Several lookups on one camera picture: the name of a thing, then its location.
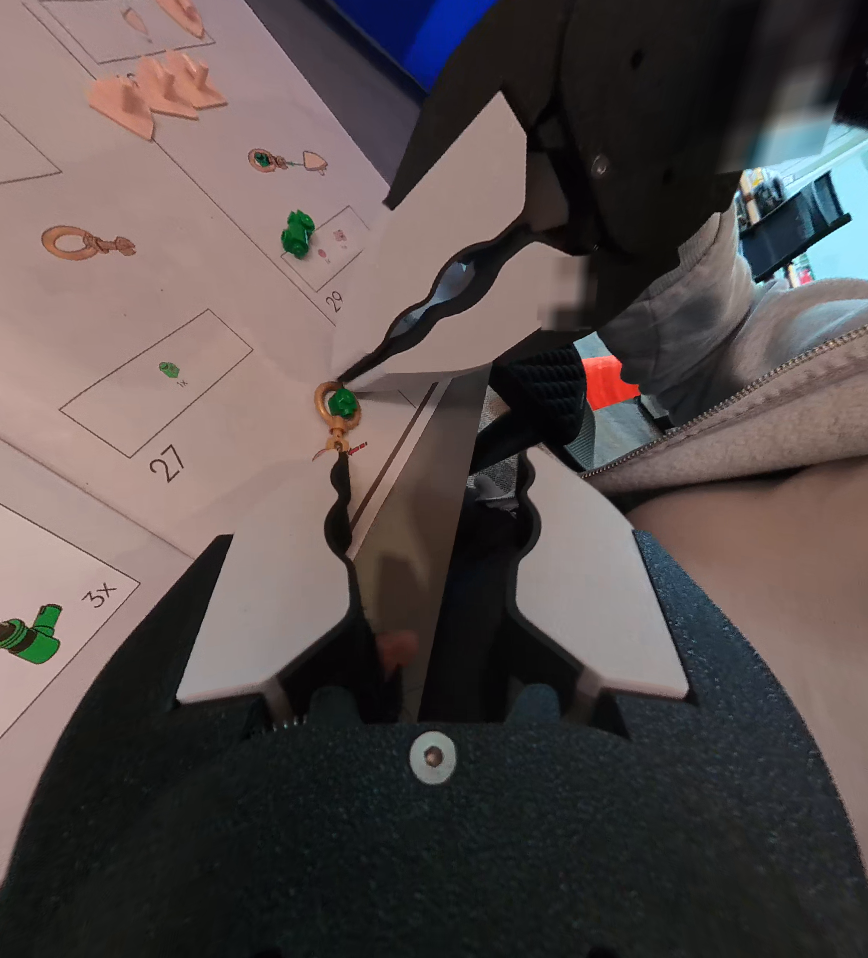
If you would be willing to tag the black mesh office chair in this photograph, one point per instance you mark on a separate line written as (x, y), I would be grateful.
(538, 397)

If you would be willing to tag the person's beige hoodie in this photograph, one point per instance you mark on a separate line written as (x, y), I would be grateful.
(778, 599)

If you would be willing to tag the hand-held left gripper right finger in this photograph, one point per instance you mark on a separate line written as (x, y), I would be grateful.
(591, 591)

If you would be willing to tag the blue plastic bin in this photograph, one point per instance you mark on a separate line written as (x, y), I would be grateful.
(404, 37)

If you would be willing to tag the white instruction booklet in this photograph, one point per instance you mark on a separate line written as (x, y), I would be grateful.
(104, 337)

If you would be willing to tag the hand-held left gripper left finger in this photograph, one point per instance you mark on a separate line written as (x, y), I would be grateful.
(269, 599)

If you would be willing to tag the orange safety cone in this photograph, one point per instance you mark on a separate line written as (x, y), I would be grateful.
(607, 382)

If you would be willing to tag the small green stud toy piece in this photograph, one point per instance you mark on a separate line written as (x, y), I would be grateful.
(344, 403)

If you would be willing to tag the person's right forearm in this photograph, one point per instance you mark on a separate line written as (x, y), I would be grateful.
(688, 299)

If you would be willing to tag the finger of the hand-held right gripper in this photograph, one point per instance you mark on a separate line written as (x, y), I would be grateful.
(464, 202)
(493, 322)

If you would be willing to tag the green toy brick piece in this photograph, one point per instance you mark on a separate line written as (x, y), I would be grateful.
(297, 232)

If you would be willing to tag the pink petal toy piece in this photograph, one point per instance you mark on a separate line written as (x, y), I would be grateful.
(166, 90)
(183, 13)
(200, 81)
(123, 105)

